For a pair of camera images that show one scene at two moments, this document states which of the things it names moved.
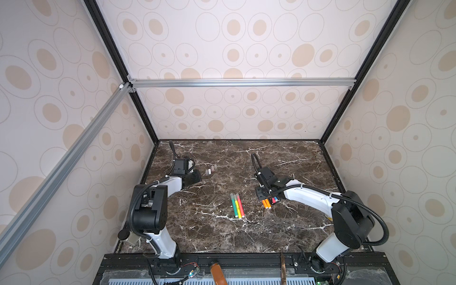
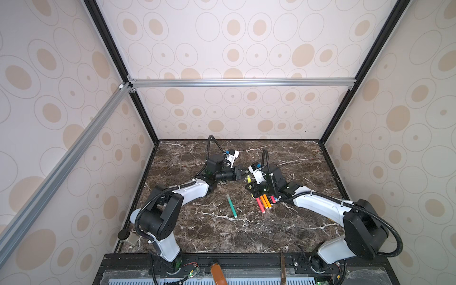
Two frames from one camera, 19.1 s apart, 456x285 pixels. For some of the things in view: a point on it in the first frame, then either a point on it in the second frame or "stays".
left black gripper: x=197 y=177 -> x=236 y=172
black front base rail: x=245 y=268 stays
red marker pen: x=241 y=206 -> x=260 y=205
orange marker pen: x=268 y=203 stays
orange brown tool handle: x=218 y=274 stays
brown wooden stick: x=283 y=268 stays
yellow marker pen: x=237 y=206 -> x=249 y=180
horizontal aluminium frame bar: x=242 y=83 stays
